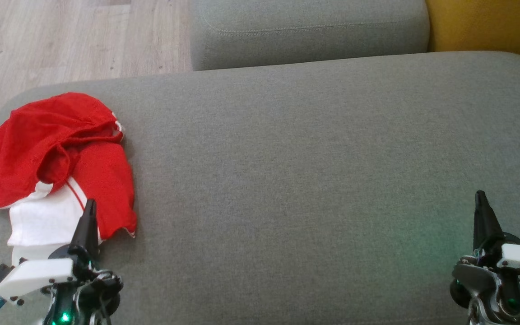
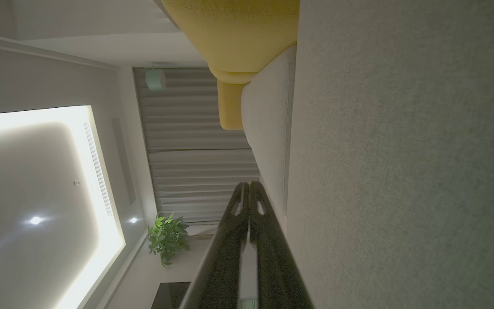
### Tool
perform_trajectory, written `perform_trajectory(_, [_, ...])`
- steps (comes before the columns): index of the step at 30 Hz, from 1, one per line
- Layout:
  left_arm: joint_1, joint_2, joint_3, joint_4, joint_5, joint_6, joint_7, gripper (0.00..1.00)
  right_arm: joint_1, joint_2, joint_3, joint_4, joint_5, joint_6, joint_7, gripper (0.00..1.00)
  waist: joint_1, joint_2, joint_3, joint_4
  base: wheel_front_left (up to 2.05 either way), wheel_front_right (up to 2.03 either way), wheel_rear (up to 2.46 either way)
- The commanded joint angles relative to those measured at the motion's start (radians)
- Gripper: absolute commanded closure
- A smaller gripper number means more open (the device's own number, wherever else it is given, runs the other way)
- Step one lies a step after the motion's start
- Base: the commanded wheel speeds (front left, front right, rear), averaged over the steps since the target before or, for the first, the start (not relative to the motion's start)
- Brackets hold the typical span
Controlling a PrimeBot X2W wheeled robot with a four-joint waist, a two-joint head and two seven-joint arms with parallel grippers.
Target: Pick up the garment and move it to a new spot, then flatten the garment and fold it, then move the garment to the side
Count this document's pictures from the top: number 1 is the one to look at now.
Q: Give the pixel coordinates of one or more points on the red shorts with white trim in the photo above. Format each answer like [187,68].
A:
[39,131]

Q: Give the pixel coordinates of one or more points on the yellow sofa cushion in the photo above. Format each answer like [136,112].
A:
[490,27]

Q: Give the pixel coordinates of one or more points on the grey fabric sofa cushion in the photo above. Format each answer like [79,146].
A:
[309,36]

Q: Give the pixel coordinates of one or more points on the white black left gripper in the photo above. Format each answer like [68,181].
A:
[39,277]

